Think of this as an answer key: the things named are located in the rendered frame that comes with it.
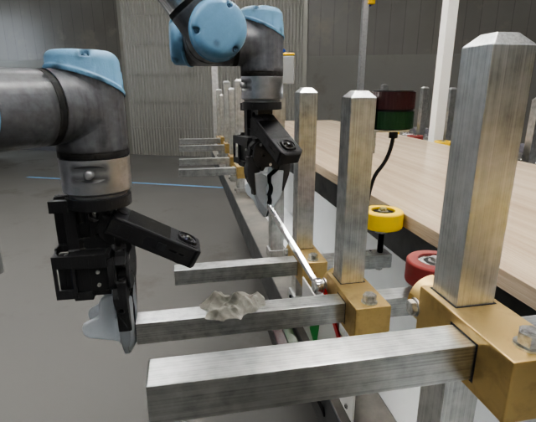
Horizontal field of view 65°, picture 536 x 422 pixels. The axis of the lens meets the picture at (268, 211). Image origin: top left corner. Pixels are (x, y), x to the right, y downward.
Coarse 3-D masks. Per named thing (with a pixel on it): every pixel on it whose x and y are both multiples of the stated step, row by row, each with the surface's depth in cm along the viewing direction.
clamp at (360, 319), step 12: (324, 276) 66; (336, 288) 61; (348, 288) 59; (360, 288) 59; (372, 288) 59; (348, 300) 56; (360, 300) 56; (384, 300) 56; (348, 312) 56; (360, 312) 54; (372, 312) 54; (384, 312) 55; (348, 324) 56; (360, 324) 55; (372, 324) 55; (384, 324) 55
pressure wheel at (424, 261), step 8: (408, 256) 61; (416, 256) 61; (424, 256) 62; (432, 256) 60; (408, 264) 60; (416, 264) 58; (424, 264) 58; (432, 264) 59; (408, 272) 60; (416, 272) 58; (424, 272) 57; (432, 272) 57; (408, 280) 60; (416, 280) 58
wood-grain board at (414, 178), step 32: (288, 128) 258; (320, 128) 258; (320, 160) 145; (416, 160) 145; (384, 192) 101; (416, 192) 101; (416, 224) 80; (512, 224) 77; (512, 256) 63; (512, 288) 57
